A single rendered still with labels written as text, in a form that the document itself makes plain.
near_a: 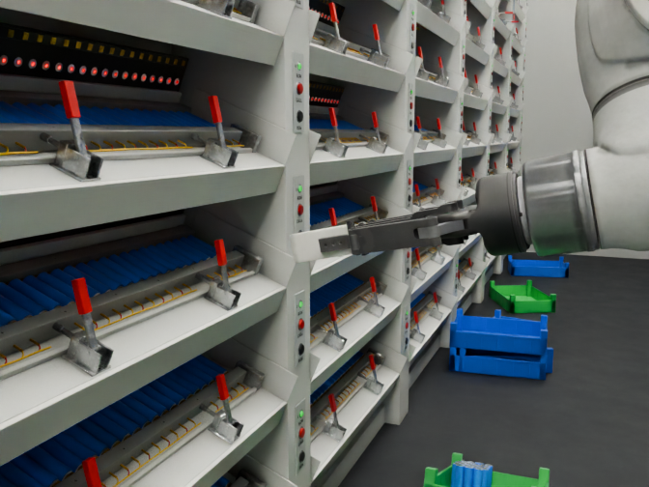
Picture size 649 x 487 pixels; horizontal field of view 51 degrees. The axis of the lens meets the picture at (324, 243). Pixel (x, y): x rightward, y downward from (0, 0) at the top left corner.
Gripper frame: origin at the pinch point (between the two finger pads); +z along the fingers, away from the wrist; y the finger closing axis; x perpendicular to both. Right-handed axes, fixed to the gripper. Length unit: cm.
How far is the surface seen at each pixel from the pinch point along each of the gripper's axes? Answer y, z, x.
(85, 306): -12.6, 21.1, -1.3
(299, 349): 34.3, 22.6, -19.6
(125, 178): -7.3, 17.3, 10.5
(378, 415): 94, 35, -54
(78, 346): -13.3, 22.4, -5.0
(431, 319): 151, 31, -44
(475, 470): 65, 5, -56
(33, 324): -14.9, 25.9, -1.9
